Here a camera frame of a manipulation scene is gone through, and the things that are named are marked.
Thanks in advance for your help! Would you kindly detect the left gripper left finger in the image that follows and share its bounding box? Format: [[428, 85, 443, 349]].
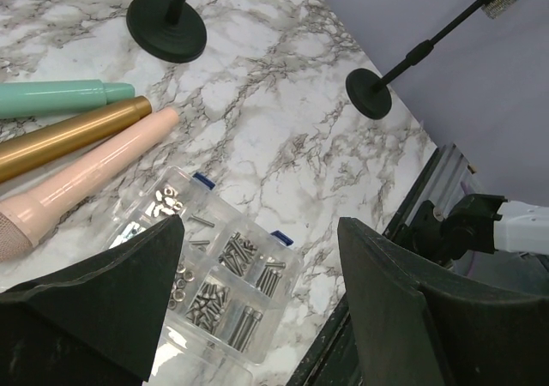
[[1, 215, 184, 385]]

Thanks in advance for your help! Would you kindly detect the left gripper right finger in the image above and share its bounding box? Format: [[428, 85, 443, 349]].
[[337, 217, 548, 385]]

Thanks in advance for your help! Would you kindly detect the pink microphone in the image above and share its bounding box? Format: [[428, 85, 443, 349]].
[[1, 107, 179, 262]]

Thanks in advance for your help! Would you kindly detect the gold microphone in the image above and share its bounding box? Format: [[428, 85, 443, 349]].
[[1, 96, 152, 183]]

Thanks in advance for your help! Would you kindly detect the black stand holding glitter mic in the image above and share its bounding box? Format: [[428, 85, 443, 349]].
[[345, 0, 493, 120]]

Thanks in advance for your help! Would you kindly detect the teal microphone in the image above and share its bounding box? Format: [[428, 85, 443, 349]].
[[1, 80, 136, 119]]

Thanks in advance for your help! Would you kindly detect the black stand holding teal mic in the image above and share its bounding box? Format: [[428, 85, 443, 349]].
[[126, 0, 207, 63]]

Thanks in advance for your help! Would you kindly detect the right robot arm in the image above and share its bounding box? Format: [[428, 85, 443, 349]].
[[404, 194, 548, 265]]

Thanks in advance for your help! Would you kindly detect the clear plastic screw box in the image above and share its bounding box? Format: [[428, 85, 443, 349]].
[[106, 166, 303, 385]]

